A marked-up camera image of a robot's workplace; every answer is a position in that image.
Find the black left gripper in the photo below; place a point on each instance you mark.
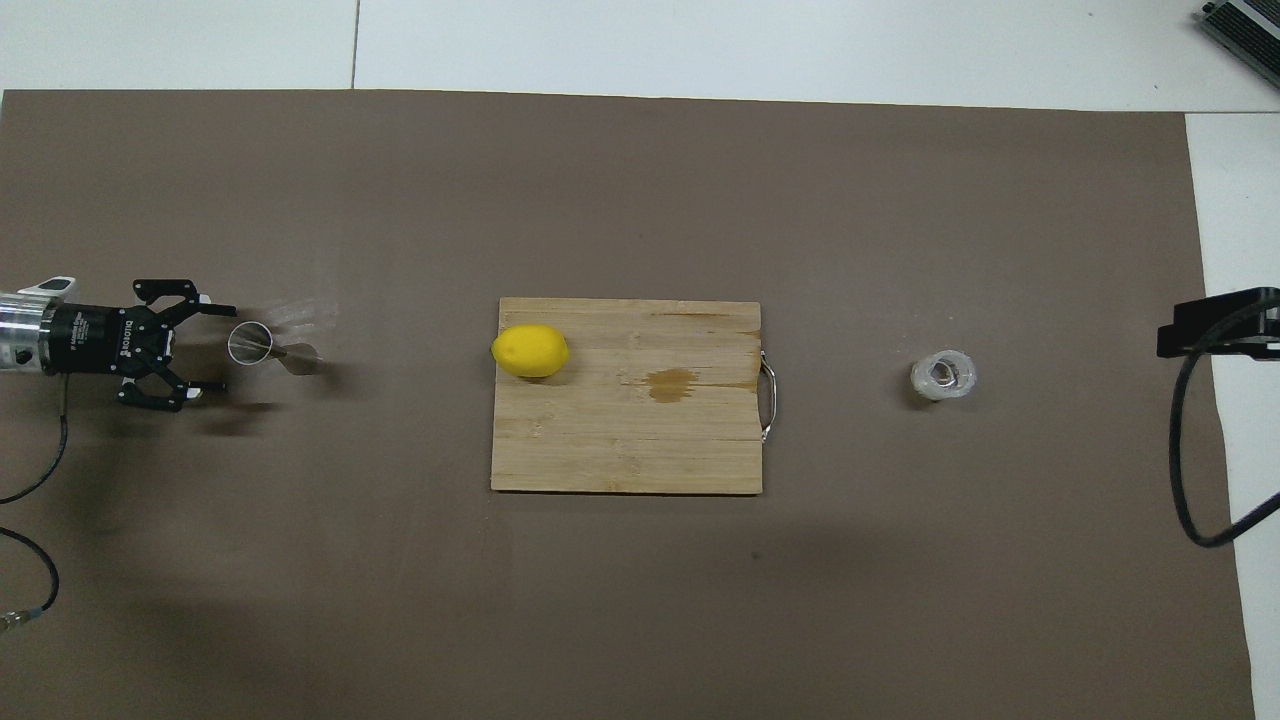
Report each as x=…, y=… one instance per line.
x=100, y=340

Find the clear glass cup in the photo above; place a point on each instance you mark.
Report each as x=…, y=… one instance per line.
x=943, y=376

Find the grey ribbed metal device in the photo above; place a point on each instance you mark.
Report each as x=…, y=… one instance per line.
x=1250, y=30

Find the brown paper table mat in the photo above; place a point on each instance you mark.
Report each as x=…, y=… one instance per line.
x=640, y=600

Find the yellow lemon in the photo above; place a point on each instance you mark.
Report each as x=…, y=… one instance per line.
x=530, y=351

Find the steel double jigger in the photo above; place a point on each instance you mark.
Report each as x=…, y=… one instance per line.
x=262, y=345

